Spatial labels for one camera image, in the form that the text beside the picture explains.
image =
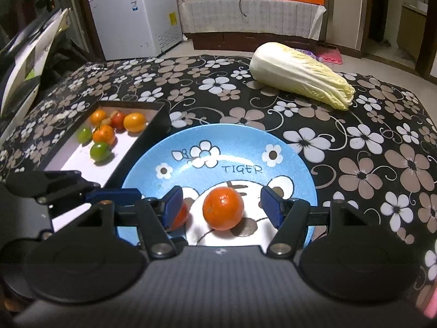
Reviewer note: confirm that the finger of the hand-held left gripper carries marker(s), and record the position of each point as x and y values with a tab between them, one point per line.
112	196

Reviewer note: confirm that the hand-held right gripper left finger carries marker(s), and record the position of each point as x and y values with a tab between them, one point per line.
173	208

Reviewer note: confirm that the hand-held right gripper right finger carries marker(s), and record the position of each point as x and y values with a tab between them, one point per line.
270	208

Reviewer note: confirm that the black box with white inside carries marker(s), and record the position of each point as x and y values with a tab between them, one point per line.
102	172

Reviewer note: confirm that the green tomato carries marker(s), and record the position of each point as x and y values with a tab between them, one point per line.
83	135
100	151

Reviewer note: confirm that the large orange tangerine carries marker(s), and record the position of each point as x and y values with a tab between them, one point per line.
223	208

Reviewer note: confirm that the blue cartoon plate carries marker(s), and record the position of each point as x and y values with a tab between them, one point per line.
239	153

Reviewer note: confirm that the red tomato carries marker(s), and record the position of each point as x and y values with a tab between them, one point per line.
118	120

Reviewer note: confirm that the yellow-orange tangerine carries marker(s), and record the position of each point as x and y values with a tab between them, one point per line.
135	122

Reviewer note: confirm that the black floral tablecloth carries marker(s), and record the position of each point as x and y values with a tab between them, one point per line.
375	177

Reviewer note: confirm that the napa cabbage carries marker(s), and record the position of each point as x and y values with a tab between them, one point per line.
293	71

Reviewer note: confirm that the white and black scooter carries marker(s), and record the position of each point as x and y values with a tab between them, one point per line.
30	61

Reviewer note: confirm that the pink slipper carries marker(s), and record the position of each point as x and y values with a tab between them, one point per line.
329	55

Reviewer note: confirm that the dark wooden low cabinet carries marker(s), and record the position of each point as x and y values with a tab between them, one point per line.
239	42

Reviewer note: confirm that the white chest freezer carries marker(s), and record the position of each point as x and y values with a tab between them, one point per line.
136	17

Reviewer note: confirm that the white lace table cover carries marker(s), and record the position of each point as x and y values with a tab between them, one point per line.
252	17

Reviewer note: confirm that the beige side cabinet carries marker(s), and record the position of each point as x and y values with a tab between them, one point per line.
411	30

